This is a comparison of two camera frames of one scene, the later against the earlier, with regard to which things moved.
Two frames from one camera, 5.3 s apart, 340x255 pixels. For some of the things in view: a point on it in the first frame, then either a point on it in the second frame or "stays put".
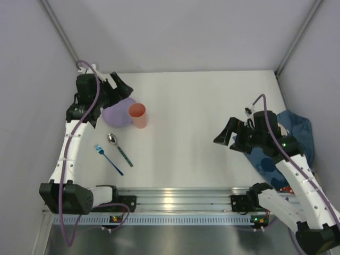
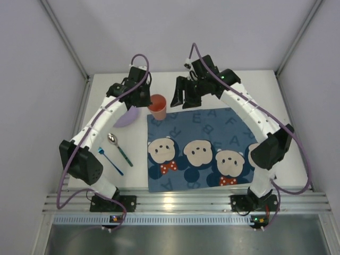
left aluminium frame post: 69,44 stays put
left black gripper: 110,90 -> 142,98
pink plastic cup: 137,112 -> 158,108
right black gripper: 239,136 -> 191,89
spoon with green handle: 112,139 stays put
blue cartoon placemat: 300,128 -> 198,149
